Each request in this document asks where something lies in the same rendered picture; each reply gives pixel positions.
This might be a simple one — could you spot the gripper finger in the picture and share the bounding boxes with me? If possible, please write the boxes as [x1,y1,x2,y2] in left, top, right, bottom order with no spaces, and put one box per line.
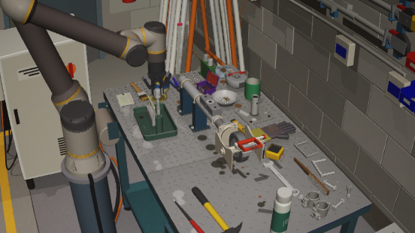
[143,77,158,98]
[158,73,172,98]

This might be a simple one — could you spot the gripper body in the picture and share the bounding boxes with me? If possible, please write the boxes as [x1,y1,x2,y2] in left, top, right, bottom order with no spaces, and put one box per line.
[147,53,168,83]

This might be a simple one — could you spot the white upright pin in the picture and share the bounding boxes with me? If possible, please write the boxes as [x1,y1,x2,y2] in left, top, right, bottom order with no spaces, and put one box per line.
[154,88,162,117]

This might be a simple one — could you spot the grey tower leg tube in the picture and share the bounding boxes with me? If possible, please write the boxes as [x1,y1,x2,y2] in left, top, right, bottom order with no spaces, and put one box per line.
[174,74,226,128]

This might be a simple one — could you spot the blue leg support stand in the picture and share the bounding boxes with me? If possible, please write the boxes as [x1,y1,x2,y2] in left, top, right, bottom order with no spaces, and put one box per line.
[191,102,211,133]
[179,86,194,117]

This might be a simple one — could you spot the cream castor with black wheel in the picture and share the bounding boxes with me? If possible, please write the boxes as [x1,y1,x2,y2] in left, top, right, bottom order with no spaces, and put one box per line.
[214,120,271,171]

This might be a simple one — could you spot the short grey tube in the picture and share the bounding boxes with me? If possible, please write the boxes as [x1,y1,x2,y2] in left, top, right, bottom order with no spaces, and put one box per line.
[250,93,261,117]

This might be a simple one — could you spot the red castor brake lever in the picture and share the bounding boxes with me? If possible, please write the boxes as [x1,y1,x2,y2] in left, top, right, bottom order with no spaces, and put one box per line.
[236,135,268,153]

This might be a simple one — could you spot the white keeper staple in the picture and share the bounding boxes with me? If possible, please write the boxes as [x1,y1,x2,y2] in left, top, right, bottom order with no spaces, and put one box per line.
[293,140,320,159]
[311,158,336,178]

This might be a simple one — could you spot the grey tube coupler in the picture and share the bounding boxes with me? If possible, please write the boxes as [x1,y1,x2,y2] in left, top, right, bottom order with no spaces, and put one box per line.
[298,190,322,209]
[310,200,332,221]

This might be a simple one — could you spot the yellow tape roll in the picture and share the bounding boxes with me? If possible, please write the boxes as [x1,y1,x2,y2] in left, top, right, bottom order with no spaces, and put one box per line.
[149,86,171,103]

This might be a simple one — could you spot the cream paper card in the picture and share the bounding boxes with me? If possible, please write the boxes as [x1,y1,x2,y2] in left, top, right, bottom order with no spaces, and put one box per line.
[116,92,135,107]

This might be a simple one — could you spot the white pipe bundle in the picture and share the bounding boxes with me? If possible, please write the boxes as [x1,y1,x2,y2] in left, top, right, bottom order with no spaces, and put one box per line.
[208,0,247,73]
[158,0,189,76]

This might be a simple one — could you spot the purple box with red lid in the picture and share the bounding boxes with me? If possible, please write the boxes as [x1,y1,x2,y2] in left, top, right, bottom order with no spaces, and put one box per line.
[196,70,220,96]

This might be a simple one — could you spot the green box with white bottles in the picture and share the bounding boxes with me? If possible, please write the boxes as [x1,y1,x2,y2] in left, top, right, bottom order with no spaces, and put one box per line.
[199,53,217,79]

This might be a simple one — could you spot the green plastic tray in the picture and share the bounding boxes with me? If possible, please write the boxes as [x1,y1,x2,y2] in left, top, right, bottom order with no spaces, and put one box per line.
[133,103,179,142]

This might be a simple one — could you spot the orange stepladder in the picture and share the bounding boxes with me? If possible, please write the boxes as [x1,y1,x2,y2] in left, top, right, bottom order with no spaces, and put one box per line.
[184,0,239,74]

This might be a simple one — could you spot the grey collar block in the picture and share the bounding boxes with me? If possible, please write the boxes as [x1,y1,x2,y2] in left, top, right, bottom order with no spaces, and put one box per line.
[200,95,222,117]

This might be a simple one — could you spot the grey bowl with screws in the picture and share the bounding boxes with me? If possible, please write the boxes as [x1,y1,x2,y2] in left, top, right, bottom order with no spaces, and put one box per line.
[211,89,239,107]

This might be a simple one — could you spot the grey and red tape measure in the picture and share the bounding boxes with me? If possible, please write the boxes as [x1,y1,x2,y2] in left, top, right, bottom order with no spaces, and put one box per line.
[225,65,250,89]

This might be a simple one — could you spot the green cup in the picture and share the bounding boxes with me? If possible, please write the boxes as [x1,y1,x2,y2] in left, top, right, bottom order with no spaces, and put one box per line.
[244,77,262,101]

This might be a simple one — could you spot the grey flat plate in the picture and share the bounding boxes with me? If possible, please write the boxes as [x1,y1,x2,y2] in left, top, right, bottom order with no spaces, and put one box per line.
[234,107,264,126]

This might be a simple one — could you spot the yellow cloth pad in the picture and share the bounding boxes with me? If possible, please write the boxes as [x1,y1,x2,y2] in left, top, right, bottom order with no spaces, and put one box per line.
[248,126,272,143]

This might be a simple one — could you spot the blue steel bench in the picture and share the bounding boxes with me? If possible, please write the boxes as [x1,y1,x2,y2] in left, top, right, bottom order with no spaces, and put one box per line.
[98,68,373,233]

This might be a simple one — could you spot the black work glove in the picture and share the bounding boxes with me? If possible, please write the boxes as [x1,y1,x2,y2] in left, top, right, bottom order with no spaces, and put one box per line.
[260,120,297,141]

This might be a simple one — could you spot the cream control cabinet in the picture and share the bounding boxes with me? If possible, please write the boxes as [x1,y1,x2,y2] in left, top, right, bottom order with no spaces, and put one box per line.
[0,26,92,191]

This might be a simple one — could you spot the yellow and black box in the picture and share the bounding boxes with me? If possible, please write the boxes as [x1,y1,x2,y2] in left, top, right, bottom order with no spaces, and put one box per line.
[265,143,286,162]

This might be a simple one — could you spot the yellow and black hammer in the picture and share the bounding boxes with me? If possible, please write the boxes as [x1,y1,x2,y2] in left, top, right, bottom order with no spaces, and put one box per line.
[190,186,244,233]

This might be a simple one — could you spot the red and black screwdriver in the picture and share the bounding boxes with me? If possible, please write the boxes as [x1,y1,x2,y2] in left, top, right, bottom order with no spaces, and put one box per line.
[172,198,206,233]

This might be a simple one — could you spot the white spanner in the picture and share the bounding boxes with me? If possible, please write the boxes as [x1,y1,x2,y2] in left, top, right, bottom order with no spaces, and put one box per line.
[262,160,301,198]

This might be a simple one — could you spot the green and white bottle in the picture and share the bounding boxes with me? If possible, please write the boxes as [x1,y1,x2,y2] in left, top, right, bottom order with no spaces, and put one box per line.
[269,186,294,233]

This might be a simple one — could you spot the black and red pipe clamp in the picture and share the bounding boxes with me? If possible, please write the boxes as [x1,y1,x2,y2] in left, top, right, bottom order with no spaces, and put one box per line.
[381,28,413,60]
[389,3,415,33]

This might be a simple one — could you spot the blue storage bin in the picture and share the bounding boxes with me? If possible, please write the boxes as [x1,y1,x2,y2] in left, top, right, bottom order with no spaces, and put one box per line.
[398,83,415,113]

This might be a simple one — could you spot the red storage bin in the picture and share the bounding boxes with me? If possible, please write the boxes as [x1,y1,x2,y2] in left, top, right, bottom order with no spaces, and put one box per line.
[404,50,415,74]

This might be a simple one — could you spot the wooden handled paint brush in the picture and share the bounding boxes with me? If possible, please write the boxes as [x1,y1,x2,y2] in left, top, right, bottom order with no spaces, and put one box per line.
[130,81,150,101]

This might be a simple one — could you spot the orange cable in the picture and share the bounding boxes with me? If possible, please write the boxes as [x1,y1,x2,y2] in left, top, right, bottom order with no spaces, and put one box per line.
[98,141,125,225]

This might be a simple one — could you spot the black cable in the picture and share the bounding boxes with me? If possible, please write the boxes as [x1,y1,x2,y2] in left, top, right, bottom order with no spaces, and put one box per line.
[87,172,105,233]

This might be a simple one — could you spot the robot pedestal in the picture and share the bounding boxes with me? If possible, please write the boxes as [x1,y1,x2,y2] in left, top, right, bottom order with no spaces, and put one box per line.
[60,162,118,233]

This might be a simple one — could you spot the black cabinet cables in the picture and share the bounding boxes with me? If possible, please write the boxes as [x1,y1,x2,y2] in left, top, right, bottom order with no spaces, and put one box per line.
[0,99,19,171]

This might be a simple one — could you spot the brown wire brush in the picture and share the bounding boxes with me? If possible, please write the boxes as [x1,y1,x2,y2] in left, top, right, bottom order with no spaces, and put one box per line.
[293,156,331,196]

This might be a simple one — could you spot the white wall box blue panel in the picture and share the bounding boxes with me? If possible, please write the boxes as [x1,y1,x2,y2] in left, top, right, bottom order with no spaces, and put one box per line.
[385,71,411,101]
[333,34,357,68]

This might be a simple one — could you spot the grey wall conduit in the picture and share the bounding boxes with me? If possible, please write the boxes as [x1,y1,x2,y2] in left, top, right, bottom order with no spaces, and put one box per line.
[287,0,407,77]

